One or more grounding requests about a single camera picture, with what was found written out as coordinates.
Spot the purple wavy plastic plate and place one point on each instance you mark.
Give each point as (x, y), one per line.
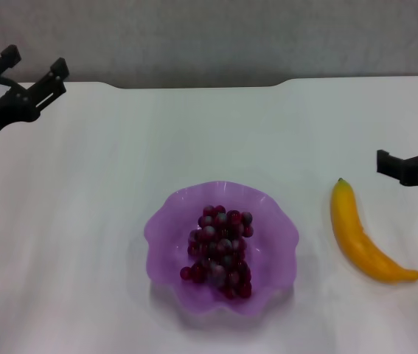
(267, 250)

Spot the dark red grape bunch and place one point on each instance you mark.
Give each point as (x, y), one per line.
(219, 254)

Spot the yellow banana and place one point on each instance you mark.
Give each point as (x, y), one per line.
(356, 239)

